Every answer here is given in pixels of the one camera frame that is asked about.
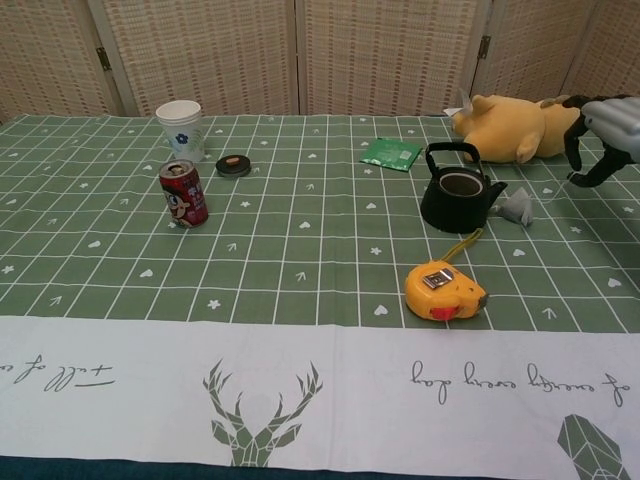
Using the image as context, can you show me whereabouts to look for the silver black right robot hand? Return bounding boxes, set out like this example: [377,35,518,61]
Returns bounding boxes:
[561,93,640,189]

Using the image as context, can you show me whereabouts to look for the grey pyramid tea bag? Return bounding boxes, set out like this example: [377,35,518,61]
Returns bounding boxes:
[491,171,577,231]

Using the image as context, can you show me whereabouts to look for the black cast iron teapot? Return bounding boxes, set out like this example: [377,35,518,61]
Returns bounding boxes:
[419,141,509,235]

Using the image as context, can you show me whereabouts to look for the green tea packet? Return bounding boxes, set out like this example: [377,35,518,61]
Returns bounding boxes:
[358,136,423,173]

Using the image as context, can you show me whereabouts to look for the black round lid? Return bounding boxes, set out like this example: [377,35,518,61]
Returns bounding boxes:
[215,155,252,179]

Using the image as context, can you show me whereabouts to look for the yellow plush toy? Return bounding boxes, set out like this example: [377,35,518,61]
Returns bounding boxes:
[443,88,586,164]

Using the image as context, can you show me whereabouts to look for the woven folding screen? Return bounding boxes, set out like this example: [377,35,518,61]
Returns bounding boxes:
[0,0,640,127]

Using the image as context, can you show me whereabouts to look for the yellow tape measure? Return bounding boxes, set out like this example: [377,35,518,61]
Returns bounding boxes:
[404,227,490,322]

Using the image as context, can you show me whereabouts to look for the green grid deer tablecloth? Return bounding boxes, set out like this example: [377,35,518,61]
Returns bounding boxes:
[0,112,640,480]

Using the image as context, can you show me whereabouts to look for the white flower paper cup stack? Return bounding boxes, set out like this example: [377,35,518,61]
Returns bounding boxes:
[154,99,207,164]

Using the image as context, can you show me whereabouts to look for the red drink can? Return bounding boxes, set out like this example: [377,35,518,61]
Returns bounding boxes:
[158,158,210,230]

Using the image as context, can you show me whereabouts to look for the dark blue fabric strip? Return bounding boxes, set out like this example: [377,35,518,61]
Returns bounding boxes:
[0,441,556,480]

